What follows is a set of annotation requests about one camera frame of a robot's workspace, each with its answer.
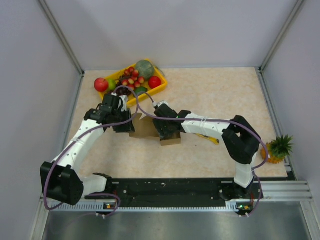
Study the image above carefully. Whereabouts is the brown cardboard express box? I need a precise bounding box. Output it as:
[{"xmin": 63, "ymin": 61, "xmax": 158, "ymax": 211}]
[{"xmin": 129, "ymin": 112, "xmax": 182, "ymax": 147}]

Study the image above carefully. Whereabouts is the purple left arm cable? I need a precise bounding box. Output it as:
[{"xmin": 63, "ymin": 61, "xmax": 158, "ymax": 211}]
[{"xmin": 43, "ymin": 85, "xmax": 141, "ymax": 218}]

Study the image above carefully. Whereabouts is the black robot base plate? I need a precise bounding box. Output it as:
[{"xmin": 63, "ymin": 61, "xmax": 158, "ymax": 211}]
[{"xmin": 84, "ymin": 177, "xmax": 264, "ymax": 208}]

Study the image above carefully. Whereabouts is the red tomato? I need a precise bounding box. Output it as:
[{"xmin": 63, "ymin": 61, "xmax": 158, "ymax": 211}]
[{"xmin": 148, "ymin": 76, "xmax": 162, "ymax": 89}]

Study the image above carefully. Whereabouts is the green apple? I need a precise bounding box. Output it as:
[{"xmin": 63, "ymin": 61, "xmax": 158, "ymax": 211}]
[{"xmin": 107, "ymin": 78, "xmax": 117, "ymax": 92}]

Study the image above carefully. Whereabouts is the toy pineapple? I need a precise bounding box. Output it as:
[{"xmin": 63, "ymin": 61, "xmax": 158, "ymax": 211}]
[{"xmin": 260, "ymin": 135, "xmax": 293, "ymax": 164}]

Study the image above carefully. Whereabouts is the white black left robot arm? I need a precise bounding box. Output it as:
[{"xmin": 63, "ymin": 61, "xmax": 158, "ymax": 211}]
[{"xmin": 40, "ymin": 93, "xmax": 135, "ymax": 206}]

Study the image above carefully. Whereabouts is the red apple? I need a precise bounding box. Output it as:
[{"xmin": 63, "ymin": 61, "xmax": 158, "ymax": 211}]
[{"xmin": 94, "ymin": 77, "xmax": 109, "ymax": 93}]

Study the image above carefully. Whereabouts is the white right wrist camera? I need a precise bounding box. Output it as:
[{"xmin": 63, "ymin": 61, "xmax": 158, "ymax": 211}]
[{"xmin": 152, "ymin": 100, "xmax": 169, "ymax": 109}]

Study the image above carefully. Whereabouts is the dark purple grape bunch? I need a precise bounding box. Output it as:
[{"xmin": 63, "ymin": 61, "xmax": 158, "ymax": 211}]
[{"xmin": 115, "ymin": 81, "xmax": 132, "ymax": 96}]

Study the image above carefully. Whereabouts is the green lime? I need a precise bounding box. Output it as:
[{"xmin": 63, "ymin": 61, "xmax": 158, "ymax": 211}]
[{"xmin": 134, "ymin": 86, "xmax": 148, "ymax": 95}]

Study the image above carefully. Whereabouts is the yellow utility knife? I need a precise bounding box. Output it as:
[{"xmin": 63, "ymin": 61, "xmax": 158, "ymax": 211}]
[{"xmin": 195, "ymin": 133, "xmax": 220, "ymax": 145}]

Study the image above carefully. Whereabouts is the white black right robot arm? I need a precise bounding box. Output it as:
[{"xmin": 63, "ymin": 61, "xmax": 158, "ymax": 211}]
[{"xmin": 152, "ymin": 101, "xmax": 261, "ymax": 198}]

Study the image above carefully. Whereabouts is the green netted melon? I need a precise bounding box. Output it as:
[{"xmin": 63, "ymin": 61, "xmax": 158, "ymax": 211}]
[{"xmin": 135, "ymin": 60, "xmax": 155, "ymax": 80}]

